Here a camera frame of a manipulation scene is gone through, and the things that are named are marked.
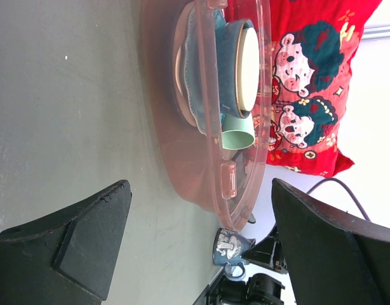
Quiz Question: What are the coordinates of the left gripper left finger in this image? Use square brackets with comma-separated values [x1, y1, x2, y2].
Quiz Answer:
[0, 180, 131, 304]

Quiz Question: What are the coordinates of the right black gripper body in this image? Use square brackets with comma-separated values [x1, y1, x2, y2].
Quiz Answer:
[244, 227, 288, 273]

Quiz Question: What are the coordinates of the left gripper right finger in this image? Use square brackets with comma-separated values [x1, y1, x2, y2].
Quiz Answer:
[271, 179, 390, 304]

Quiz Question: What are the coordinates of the blue speckled ceramic cup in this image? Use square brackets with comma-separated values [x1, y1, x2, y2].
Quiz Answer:
[212, 228, 256, 281]

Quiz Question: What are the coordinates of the pale green cup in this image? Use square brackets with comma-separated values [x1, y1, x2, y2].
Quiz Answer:
[222, 115, 255, 151]

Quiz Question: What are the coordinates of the teal scalloped ceramic plate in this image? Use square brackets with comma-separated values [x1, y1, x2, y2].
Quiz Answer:
[183, 6, 224, 137]

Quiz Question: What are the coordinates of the white ceramic bowl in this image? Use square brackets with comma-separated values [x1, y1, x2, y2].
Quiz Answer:
[236, 27, 260, 111]

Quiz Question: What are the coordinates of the cream white ceramic plate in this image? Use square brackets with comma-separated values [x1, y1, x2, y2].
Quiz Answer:
[172, 2, 197, 128]

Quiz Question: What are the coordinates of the dark blue ceramic bowl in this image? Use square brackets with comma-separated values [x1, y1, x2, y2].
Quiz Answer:
[215, 19, 253, 119]

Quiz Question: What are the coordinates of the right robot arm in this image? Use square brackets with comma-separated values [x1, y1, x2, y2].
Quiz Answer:
[194, 226, 288, 304]

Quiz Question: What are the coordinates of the pink translucent plastic bin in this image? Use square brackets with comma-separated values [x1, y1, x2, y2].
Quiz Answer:
[140, 1, 272, 231]

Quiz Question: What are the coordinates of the red cartoon print pillow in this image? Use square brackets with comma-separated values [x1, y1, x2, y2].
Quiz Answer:
[225, 0, 385, 178]

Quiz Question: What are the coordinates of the right aluminium corner post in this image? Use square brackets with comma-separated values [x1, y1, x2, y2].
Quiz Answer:
[362, 25, 390, 41]

